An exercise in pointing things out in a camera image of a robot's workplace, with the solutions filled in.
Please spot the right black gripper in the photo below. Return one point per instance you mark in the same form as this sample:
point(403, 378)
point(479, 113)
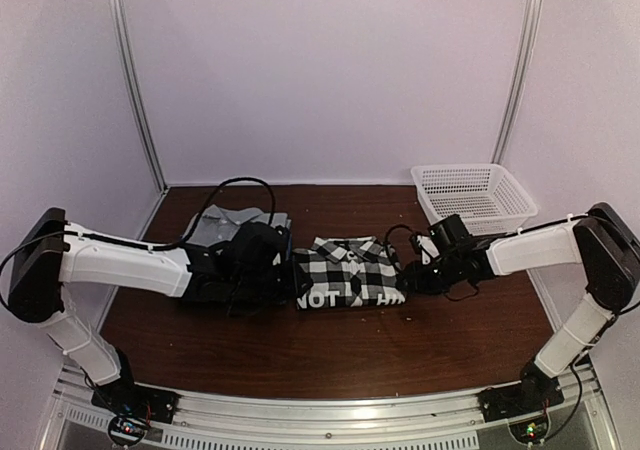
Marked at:
point(416, 280)

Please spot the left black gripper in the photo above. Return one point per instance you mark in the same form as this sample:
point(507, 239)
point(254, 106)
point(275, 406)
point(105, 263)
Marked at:
point(293, 283)

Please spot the grey shirt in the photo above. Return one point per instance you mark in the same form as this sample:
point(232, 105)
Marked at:
point(218, 225)

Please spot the black white checkered shirt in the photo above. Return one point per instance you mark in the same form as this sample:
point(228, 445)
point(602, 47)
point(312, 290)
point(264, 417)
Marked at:
point(347, 273)

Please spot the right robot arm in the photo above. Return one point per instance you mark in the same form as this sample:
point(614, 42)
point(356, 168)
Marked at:
point(584, 266)

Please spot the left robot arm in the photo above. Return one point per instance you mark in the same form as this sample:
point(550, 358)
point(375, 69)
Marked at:
point(57, 252)

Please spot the white plastic basket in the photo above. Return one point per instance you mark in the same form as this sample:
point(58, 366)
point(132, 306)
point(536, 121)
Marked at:
point(487, 197)

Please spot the right circuit board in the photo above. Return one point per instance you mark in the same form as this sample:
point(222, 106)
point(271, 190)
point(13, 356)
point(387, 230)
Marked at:
point(530, 431)

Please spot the circuit board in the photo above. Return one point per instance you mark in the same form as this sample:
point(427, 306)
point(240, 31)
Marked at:
point(126, 431)
point(530, 431)

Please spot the left circuit board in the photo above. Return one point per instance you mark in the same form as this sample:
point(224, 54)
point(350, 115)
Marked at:
point(126, 431)

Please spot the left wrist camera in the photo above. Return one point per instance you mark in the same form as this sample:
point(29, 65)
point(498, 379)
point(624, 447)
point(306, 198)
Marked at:
point(258, 245)

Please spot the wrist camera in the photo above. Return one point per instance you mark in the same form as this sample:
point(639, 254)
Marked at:
point(443, 236)
point(258, 245)

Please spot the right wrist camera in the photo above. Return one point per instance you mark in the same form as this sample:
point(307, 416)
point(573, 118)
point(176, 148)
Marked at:
point(443, 236)

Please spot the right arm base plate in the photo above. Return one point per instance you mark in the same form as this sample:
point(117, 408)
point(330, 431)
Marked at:
point(517, 399)

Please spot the aluminium front rail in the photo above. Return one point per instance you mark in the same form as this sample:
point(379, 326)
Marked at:
point(446, 420)

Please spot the right aluminium frame post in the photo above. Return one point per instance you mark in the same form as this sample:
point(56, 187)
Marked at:
point(524, 54)

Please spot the aluminium frame post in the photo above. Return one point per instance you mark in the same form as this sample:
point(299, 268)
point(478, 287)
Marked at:
point(524, 54)
point(133, 88)

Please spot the left aluminium frame post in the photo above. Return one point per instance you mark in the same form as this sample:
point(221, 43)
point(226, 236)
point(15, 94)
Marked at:
point(133, 88)

